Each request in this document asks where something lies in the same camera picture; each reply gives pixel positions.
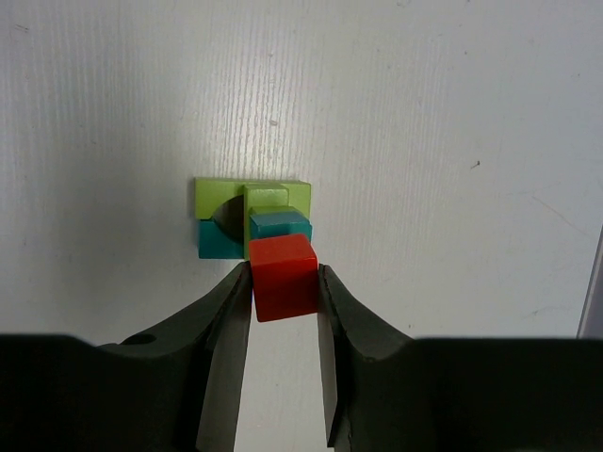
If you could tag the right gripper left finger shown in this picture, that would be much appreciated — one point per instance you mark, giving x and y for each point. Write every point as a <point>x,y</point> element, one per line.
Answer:
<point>173,387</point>

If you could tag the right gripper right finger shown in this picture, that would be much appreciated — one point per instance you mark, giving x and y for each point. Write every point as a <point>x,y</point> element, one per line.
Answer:
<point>386,391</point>

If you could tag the teal arch block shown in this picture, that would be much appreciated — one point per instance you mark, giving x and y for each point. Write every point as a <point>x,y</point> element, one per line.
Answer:
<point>214,243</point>

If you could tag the red cube front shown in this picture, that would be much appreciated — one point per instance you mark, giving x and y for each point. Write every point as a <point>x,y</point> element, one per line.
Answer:
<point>285,277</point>

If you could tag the teal cube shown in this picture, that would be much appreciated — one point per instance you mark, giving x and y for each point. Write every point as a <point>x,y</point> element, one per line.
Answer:
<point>266,222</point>

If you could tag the green arch block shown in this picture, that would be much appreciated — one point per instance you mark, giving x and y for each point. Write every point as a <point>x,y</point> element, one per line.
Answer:
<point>211,193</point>

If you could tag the green cube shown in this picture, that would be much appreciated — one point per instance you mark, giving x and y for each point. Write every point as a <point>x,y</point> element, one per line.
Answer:
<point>265,195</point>

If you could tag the green rectangular block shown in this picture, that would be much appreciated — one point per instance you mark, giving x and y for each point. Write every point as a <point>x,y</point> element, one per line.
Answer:
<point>246,226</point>

